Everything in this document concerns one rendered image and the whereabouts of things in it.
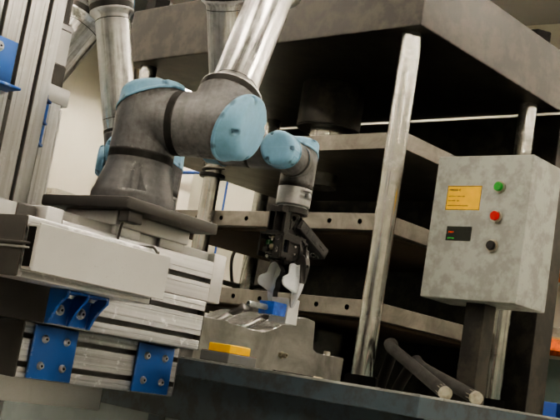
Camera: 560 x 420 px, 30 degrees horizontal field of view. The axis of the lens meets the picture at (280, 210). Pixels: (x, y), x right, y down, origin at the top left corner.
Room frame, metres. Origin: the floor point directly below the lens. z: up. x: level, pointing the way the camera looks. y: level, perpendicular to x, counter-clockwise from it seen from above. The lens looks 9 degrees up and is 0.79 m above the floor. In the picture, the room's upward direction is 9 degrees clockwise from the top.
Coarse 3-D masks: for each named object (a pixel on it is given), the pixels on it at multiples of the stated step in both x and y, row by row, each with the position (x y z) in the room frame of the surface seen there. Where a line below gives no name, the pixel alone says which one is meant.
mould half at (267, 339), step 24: (216, 312) 2.58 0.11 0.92; (216, 336) 2.25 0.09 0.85; (240, 336) 2.30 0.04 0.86; (264, 336) 2.36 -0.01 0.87; (288, 336) 2.42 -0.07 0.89; (312, 336) 2.48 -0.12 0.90; (264, 360) 2.37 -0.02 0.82; (288, 360) 2.43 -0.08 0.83; (312, 360) 2.49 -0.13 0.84; (336, 360) 2.55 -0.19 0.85
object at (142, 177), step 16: (112, 160) 1.79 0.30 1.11; (128, 160) 1.78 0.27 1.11; (144, 160) 1.78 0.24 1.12; (160, 160) 1.79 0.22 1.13; (112, 176) 1.77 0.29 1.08; (128, 176) 1.77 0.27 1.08; (144, 176) 1.77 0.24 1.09; (160, 176) 1.79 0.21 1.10; (96, 192) 1.79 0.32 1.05; (112, 192) 1.76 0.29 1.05; (128, 192) 1.76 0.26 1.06; (144, 192) 1.76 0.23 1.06; (160, 192) 1.78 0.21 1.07
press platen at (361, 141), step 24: (336, 144) 3.11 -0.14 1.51; (360, 144) 3.04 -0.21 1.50; (384, 144) 2.98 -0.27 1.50; (408, 144) 2.96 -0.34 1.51; (192, 168) 3.81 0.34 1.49; (240, 168) 3.66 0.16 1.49; (336, 168) 3.38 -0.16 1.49; (360, 168) 3.32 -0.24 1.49; (408, 168) 3.20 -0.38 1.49; (432, 168) 3.14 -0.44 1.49; (264, 192) 4.08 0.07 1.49; (312, 192) 3.90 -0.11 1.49; (336, 192) 3.82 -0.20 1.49; (360, 192) 3.74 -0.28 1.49; (408, 192) 3.59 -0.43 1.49; (432, 192) 3.52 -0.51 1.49
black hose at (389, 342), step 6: (384, 342) 2.70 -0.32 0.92; (390, 342) 2.65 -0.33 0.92; (396, 342) 2.76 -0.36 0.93; (390, 354) 2.63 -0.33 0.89; (384, 360) 2.87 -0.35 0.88; (390, 360) 2.85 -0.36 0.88; (384, 366) 2.87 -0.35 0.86; (390, 366) 2.87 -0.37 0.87; (384, 372) 2.88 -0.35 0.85; (390, 372) 2.88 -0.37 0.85; (378, 378) 2.90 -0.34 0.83; (384, 378) 2.89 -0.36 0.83; (378, 384) 2.90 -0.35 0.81; (384, 384) 2.90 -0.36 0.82
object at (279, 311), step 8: (248, 304) 2.17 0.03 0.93; (256, 304) 2.17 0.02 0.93; (264, 304) 2.19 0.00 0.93; (272, 304) 2.19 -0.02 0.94; (280, 304) 2.20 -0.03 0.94; (288, 304) 2.22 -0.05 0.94; (296, 304) 2.23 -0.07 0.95; (264, 312) 2.20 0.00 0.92; (272, 312) 2.19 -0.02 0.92; (280, 312) 2.21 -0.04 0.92; (288, 312) 2.22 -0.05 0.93; (296, 312) 2.24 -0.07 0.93; (272, 320) 2.24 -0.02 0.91; (280, 320) 2.23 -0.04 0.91; (288, 320) 2.22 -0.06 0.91; (296, 320) 2.24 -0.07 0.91
